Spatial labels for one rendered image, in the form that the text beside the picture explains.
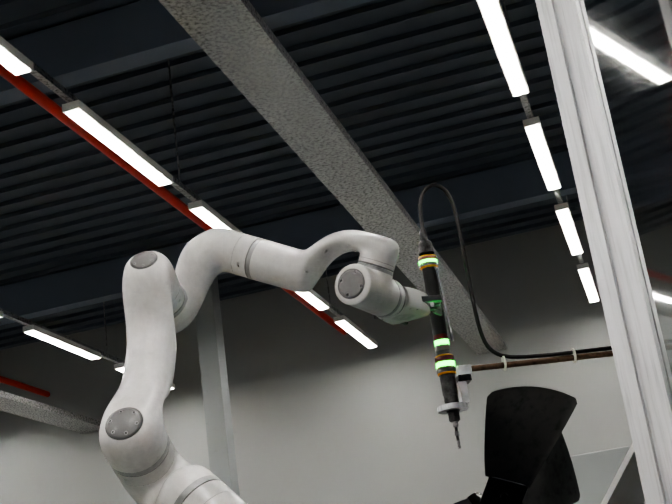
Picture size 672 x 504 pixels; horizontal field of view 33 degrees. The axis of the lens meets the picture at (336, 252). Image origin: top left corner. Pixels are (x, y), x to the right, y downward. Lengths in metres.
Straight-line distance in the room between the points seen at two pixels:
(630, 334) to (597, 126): 0.21
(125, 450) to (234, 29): 4.89
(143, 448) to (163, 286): 0.38
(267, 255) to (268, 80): 5.04
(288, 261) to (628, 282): 1.33
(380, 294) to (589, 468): 5.90
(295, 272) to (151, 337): 0.32
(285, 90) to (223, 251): 5.14
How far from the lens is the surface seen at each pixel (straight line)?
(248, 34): 6.86
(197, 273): 2.44
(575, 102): 1.18
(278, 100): 7.63
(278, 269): 2.36
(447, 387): 2.57
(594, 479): 8.09
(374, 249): 2.29
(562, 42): 1.21
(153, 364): 2.27
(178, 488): 2.08
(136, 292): 2.34
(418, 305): 2.41
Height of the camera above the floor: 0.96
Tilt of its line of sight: 19 degrees up
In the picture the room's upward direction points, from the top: 8 degrees counter-clockwise
